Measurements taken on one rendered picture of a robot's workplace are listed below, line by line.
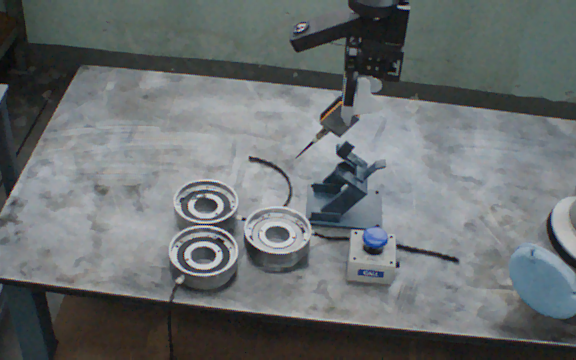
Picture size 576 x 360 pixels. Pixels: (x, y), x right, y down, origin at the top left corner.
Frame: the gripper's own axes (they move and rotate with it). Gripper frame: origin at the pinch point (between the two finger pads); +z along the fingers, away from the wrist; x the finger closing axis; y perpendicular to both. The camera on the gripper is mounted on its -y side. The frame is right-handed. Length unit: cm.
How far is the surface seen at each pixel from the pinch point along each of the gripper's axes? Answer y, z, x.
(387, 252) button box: 8.7, 15.5, -13.9
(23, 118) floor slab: -107, 99, 119
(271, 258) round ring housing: -8.8, 17.1, -15.9
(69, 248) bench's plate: -41.0, 19.8, -15.9
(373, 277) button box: 7.0, 18.4, -16.7
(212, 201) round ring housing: -19.6, 17.6, -4.0
